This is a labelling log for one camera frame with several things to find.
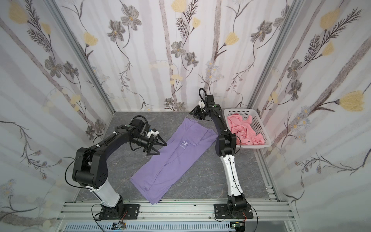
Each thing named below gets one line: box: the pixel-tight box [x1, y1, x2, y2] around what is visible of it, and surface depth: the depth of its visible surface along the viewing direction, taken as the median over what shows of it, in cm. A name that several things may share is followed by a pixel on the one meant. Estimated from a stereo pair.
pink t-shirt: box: [227, 113, 266, 146], surface depth 103 cm
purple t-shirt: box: [130, 117, 219, 205], surface depth 92 cm
